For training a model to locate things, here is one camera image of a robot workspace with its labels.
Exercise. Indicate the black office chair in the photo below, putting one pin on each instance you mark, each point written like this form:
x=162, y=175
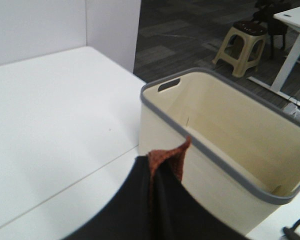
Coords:
x=265, y=14

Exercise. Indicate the brown towel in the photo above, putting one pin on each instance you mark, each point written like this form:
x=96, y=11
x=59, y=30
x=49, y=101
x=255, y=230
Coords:
x=174, y=157

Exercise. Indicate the beige plastic stool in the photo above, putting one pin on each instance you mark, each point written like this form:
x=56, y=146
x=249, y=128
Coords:
x=242, y=46

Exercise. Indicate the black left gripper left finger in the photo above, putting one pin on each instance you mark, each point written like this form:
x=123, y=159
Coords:
x=127, y=215

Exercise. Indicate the beige bin with grey rim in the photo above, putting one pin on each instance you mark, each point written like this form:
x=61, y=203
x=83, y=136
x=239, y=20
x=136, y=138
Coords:
x=244, y=159

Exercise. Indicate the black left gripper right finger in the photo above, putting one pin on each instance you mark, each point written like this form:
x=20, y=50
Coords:
x=178, y=216

